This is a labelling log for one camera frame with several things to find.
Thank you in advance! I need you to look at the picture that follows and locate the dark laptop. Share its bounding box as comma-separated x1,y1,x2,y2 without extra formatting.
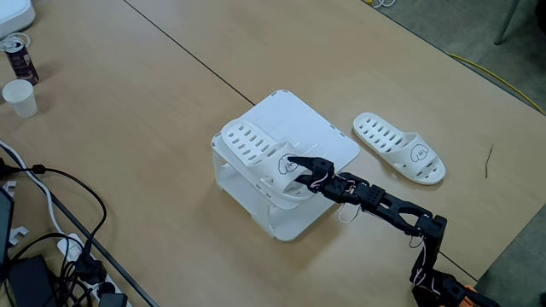
0,187,15,268

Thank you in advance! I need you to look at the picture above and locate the dark table gap strip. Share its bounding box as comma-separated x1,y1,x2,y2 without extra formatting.
0,142,160,307

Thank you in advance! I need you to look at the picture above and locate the tall black plug adapter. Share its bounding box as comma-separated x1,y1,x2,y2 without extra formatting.
74,250,107,286

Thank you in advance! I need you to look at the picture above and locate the black looping power cable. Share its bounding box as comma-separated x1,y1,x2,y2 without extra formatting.
8,164,107,261

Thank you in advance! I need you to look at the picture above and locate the white paper cup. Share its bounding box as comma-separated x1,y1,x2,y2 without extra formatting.
1,78,39,119

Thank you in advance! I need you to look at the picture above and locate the white rounded device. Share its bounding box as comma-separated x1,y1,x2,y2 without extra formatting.
0,0,37,40

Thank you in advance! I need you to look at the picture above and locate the dark purple drink can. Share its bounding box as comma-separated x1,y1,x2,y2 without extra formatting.
3,38,40,86

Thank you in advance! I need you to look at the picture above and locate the white two-tier shoe rack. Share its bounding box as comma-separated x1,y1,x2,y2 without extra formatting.
211,89,362,243

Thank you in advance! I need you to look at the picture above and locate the white dog-print slipper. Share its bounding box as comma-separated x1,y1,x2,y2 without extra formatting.
220,118,319,202
352,112,447,186

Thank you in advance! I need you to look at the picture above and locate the grey chair leg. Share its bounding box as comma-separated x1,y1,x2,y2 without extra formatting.
493,0,522,46

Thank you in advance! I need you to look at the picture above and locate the black chair part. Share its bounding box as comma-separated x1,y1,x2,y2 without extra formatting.
535,0,546,34

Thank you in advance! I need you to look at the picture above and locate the white power strip cable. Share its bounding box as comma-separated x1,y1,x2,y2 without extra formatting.
0,139,65,238

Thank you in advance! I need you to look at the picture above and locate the yellow floor cable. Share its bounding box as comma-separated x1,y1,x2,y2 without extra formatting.
445,51,546,117

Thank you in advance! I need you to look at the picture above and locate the thin dark wire scrap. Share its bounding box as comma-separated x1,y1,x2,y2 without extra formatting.
484,143,496,180

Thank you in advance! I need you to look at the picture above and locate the black plug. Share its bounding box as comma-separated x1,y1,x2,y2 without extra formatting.
96,281,129,307

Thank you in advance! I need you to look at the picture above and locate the gripper servo cable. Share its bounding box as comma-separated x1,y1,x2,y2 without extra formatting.
337,202,363,224

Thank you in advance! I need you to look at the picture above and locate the white power strip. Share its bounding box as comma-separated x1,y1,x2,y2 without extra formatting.
56,233,134,307

